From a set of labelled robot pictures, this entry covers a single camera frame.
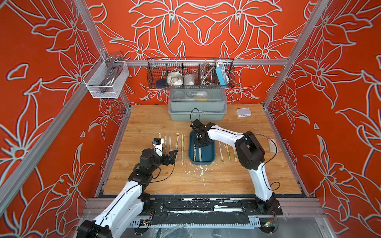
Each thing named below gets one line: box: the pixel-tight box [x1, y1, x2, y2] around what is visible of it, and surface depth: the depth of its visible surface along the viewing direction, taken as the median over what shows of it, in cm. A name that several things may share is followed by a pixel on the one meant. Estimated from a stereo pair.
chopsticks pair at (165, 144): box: [164, 134, 168, 155], surface depth 99 cm
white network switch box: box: [236, 107, 252, 118], surface depth 116 cm
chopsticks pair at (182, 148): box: [181, 133, 185, 164], surface depth 96 cm
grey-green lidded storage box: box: [168, 88, 228, 122], surface depth 102 cm
